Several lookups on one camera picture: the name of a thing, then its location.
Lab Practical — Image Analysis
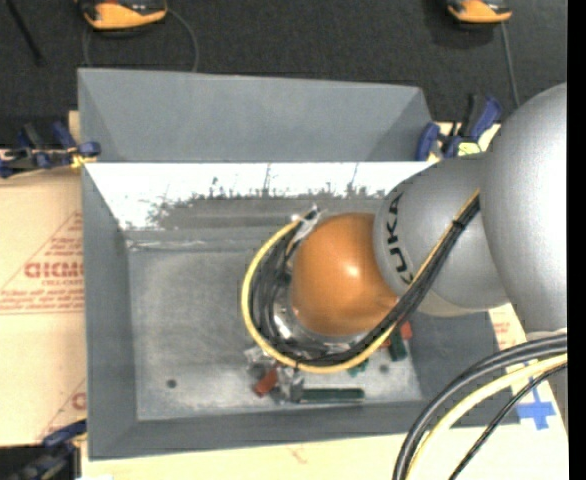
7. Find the grey metal bin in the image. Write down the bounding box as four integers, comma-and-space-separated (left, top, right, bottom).
76, 67, 520, 460

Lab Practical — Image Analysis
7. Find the brown cardboard board red print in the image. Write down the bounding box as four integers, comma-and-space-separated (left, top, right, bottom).
0, 110, 529, 450

